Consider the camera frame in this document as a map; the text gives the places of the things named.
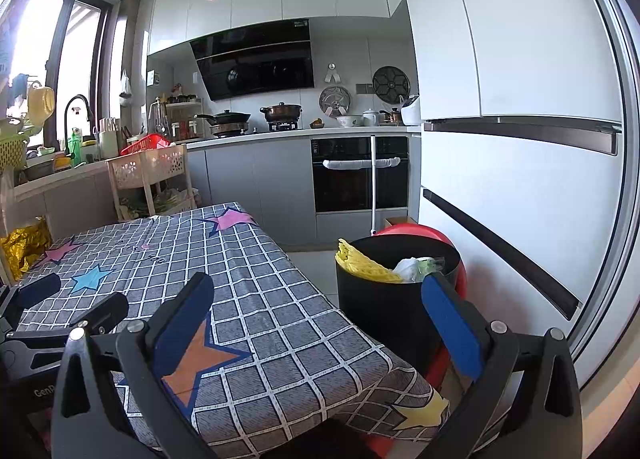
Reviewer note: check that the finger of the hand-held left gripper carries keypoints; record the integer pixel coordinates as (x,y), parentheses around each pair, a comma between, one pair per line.
(105,311)
(40,289)

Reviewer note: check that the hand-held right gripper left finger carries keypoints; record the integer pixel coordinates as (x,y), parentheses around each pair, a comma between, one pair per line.
(182,334)

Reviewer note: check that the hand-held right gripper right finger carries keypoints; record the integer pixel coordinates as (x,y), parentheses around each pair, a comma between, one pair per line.
(452,329)

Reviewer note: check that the green white wrapper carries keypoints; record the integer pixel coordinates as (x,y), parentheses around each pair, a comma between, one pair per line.
(432,265)

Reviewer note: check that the black round bin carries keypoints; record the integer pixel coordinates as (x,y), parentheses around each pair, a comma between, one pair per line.
(385,319)

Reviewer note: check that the white plastic bag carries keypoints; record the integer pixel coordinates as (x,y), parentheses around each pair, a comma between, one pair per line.
(125,88)
(410,270)

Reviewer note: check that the gold foil bag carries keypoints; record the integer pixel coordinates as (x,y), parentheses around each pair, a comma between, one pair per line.
(25,246)

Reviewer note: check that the red plastic stool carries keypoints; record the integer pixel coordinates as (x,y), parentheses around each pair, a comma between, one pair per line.
(415,230)

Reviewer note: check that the steel basin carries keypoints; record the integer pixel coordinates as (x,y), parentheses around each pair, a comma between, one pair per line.
(40,169)

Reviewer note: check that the cardboard box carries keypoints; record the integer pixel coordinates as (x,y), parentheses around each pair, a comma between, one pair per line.
(400,220)

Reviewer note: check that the beige storage trolley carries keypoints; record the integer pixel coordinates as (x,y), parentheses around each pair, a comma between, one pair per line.
(150,174)

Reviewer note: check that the green plastic basket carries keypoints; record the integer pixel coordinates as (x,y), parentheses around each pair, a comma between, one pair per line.
(14,146)

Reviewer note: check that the green soap bottle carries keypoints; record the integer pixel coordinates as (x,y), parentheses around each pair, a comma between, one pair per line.
(74,146)

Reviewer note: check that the white chopstick holder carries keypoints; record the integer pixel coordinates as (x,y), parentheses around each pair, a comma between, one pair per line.
(108,139)

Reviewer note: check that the grey kitchen base cabinets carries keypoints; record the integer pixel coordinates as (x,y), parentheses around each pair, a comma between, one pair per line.
(270,189)

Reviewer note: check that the red plastic basket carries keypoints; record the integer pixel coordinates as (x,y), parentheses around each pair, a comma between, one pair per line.
(145,145)

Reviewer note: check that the black built-in oven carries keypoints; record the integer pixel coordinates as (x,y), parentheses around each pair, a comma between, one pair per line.
(345,189)

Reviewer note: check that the yellow colander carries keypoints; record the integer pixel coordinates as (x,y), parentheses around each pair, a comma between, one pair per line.
(41,103)

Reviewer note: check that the black kitchen faucet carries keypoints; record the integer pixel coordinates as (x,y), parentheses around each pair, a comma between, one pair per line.
(77,101)

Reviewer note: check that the hanging utensil rack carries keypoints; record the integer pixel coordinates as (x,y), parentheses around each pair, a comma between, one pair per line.
(158,116)

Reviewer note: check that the hanging dark clothes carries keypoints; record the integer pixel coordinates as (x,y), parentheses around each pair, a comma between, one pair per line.
(17,88)

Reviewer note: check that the white spice rack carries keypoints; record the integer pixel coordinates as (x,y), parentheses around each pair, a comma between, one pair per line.
(185,119)

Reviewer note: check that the white hanging plastic bag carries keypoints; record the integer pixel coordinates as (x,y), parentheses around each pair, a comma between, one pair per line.
(125,88)

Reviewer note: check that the gas stove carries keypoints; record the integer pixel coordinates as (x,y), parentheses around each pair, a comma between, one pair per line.
(255,127)

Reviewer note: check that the copper kettle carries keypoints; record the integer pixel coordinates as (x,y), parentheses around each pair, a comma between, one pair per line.
(391,116)

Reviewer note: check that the black wok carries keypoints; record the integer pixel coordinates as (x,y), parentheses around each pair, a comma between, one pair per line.
(227,117)

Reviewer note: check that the white rice cooker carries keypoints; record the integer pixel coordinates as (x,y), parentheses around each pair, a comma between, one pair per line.
(411,111)

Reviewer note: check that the black-framed window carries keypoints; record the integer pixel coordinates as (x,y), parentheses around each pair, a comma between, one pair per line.
(60,64)

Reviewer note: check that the white teapot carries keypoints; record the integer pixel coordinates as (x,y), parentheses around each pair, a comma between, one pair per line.
(371,118)

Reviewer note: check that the white enamel bowl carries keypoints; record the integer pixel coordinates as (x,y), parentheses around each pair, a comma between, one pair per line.
(349,121)

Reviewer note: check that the brown cooking pot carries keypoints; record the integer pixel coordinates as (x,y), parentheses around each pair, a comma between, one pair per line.
(281,112)

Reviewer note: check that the small brown dish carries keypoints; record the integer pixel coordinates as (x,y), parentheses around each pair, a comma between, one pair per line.
(317,123)

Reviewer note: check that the black round moulded pan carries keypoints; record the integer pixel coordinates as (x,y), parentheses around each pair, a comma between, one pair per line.
(391,83)

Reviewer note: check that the round silver steamer rack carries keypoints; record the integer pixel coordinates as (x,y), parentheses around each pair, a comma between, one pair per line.
(335,100)

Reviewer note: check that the white refrigerator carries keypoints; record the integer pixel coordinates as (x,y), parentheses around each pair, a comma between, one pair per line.
(525,64)

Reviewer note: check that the black range hood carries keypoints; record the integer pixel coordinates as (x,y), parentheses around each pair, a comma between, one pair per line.
(255,61)

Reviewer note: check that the white upper cabinets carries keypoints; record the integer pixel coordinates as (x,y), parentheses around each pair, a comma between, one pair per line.
(260,4)

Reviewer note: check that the white wall switch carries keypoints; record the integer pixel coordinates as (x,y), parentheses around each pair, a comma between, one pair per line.
(153,77)

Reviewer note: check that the grey wall socket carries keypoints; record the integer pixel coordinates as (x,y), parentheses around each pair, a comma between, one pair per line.
(363,87)

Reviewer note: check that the white wall hook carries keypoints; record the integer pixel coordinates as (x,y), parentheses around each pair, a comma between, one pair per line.
(332,73)

